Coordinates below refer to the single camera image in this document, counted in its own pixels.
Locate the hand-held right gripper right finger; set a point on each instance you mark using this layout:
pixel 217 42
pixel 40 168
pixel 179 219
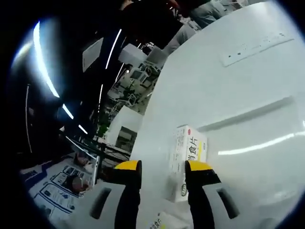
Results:
pixel 200 198

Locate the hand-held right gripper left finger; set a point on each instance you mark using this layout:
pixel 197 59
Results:
pixel 128 195

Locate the white yellow-striped medicine box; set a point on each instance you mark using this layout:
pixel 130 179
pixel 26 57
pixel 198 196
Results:
pixel 181 152
pixel 166 221

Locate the green potted plant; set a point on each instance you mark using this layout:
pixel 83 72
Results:
pixel 102 130

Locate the white desk partition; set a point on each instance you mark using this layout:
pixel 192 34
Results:
pixel 124 117

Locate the cluster of office workstations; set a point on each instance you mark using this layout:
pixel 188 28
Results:
pixel 133 83

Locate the ceiling air vent panel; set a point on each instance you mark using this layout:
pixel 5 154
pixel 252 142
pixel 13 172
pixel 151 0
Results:
pixel 93 55

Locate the ceiling light strip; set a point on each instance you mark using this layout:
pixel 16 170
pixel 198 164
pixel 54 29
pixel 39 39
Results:
pixel 113 48
pixel 45 71

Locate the blue white wall poster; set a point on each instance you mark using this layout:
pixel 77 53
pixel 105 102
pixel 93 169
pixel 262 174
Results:
pixel 59 190

